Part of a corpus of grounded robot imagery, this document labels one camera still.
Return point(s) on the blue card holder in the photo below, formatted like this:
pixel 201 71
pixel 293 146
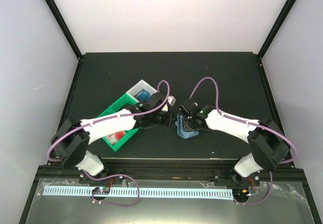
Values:
pixel 181 131

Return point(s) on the red white cards stack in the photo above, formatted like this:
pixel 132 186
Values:
pixel 114 138

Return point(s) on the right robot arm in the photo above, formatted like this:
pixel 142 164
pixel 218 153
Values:
pixel 268 146

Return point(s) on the blue cards stack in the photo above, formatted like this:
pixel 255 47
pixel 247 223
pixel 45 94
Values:
pixel 142 95

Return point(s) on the white slotted cable duct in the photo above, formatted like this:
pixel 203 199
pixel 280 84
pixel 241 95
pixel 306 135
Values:
pixel 222 194

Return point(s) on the green bin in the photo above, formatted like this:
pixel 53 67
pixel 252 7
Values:
pixel 121 103
pixel 117 146

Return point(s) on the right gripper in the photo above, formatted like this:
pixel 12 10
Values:
pixel 200 128

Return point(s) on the green front bin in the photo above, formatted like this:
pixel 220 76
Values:
pixel 117 146

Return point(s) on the small circuit board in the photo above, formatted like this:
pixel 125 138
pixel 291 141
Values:
pixel 101 190

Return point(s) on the white bin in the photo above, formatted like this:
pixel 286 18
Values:
pixel 141 85

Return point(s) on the black aluminium frame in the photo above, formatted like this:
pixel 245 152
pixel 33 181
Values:
pixel 178 168

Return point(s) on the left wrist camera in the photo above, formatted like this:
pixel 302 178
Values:
pixel 169 104

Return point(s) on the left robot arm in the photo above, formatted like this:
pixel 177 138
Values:
pixel 71 141

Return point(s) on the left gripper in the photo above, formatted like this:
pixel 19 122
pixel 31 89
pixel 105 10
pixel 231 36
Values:
pixel 169 121

